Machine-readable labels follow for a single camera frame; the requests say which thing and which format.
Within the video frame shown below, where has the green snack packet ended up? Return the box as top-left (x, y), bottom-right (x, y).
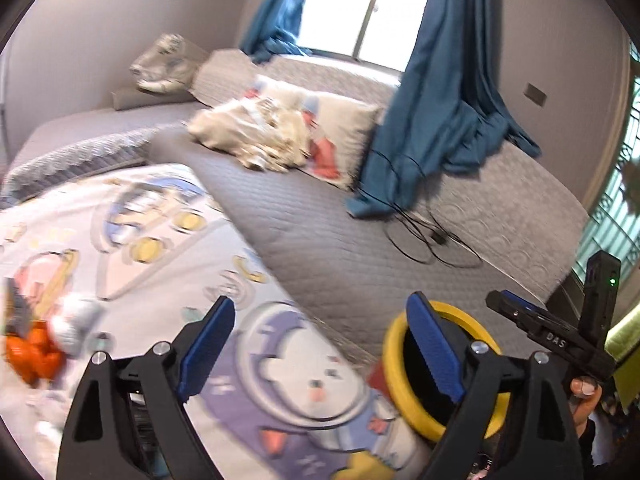
top-left (4, 278), bottom-right (32, 339)

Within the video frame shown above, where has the right forearm black sleeve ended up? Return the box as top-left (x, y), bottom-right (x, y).
top-left (578, 418), bottom-right (606, 480)

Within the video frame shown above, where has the yellow rimmed trash bin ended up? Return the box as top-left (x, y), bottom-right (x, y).
top-left (376, 301), bottom-right (510, 442)

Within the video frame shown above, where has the right hand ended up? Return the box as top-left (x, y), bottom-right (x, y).
top-left (570, 377), bottom-right (602, 438)

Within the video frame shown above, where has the orange bag right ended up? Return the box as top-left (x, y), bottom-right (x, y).
top-left (27, 320), bottom-right (66, 380)

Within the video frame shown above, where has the orange bag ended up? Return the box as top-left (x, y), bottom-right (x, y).
top-left (6, 335), bottom-right (39, 386)
top-left (27, 320), bottom-right (66, 380)

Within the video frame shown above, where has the orange bag left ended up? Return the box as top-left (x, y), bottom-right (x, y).
top-left (6, 335), bottom-right (39, 386)

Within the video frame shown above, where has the small white bundle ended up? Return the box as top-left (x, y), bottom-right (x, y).
top-left (48, 294), bottom-right (103, 358)

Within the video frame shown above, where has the cartoon print blanket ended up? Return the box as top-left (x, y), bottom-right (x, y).
top-left (1, 164), bottom-right (430, 479)

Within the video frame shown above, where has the right blue curtain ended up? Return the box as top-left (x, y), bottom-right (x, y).
top-left (346, 0), bottom-right (541, 219)

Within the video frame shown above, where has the blue curtain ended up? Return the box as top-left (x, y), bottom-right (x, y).
top-left (240, 0), bottom-right (310, 64)
top-left (346, 0), bottom-right (541, 219)

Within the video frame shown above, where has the cream crumpled clothing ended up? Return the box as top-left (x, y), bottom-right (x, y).
top-left (186, 96), bottom-right (310, 172)

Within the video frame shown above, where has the printed baby pillow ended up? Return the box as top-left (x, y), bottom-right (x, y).
top-left (243, 76), bottom-right (381, 190)

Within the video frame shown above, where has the white tiger plush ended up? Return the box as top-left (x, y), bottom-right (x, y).
top-left (129, 34), bottom-right (209, 94)

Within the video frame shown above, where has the window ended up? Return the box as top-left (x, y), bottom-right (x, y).
top-left (298, 0), bottom-right (427, 73)

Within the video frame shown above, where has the left blue curtain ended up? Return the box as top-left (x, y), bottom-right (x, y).
top-left (240, 0), bottom-right (310, 64)

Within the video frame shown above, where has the black cable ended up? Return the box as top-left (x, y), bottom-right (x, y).
top-left (357, 146), bottom-right (485, 270)

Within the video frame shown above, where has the wall switch plate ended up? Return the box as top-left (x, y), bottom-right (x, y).
top-left (523, 82), bottom-right (548, 107)

